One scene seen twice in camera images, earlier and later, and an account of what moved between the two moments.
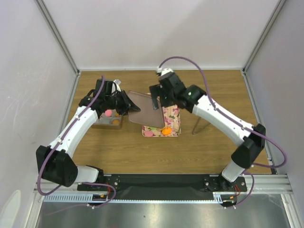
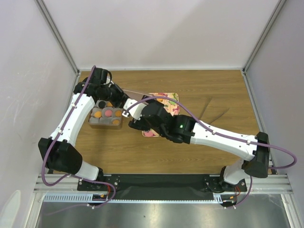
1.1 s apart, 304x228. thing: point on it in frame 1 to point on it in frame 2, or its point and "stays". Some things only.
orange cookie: (117, 114) stays
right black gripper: (156, 90) to (138, 124)
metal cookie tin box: (113, 122) stays
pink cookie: (108, 113) stays
